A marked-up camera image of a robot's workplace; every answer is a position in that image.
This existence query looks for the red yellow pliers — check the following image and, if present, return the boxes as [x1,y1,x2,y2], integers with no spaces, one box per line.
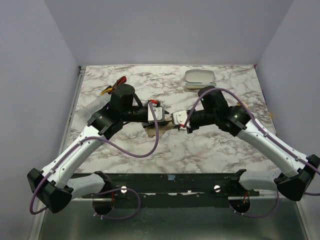
[99,76,127,96]

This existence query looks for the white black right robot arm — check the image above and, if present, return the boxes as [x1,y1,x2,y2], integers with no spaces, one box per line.
[184,87,320,202]

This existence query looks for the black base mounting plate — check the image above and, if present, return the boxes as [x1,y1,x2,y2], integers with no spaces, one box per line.
[84,170,259,208]

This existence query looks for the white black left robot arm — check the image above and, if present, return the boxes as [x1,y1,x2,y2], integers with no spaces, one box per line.
[27,84,165,213]

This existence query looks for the beige folding umbrella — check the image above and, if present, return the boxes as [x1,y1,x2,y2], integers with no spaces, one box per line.
[142,121,178,138]

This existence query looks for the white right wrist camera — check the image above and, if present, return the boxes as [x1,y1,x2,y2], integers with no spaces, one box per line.
[171,110,190,128]

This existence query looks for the clear plastic screw box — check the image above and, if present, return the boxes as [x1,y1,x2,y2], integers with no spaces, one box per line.
[78,94,111,122]

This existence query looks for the beige zippered umbrella case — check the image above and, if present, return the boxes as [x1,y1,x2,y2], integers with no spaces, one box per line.
[184,69,217,90]

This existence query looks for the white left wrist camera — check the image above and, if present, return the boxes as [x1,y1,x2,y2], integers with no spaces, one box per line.
[147,99,165,123]

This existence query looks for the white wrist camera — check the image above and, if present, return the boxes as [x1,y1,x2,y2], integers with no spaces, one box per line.
[147,99,165,123]
[171,110,190,128]

